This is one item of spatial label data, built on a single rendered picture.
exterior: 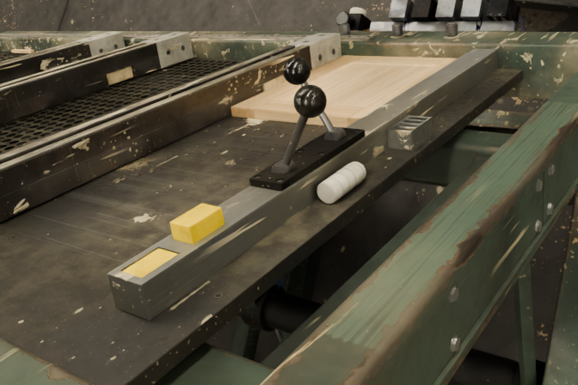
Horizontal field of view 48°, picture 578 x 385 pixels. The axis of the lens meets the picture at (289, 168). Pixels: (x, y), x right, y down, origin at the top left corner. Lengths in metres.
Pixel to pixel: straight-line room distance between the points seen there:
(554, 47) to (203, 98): 0.67
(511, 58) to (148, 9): 2.41
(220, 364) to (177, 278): 0.10
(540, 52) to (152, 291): 0.94
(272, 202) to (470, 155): 0.43
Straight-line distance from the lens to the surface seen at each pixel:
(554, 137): 0.85
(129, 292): 0.64
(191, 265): 0.66
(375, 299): 0.53
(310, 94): 0.72
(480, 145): 1.07
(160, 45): 1.75
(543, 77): 1.36
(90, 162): 1.02
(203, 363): 0.63
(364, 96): 1.19
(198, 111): 1.16
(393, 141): 0.97
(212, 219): 0.69
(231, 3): 3.09
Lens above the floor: 2.14
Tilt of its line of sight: 54 degrees down
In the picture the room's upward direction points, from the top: 72 degrees counter-clockwise
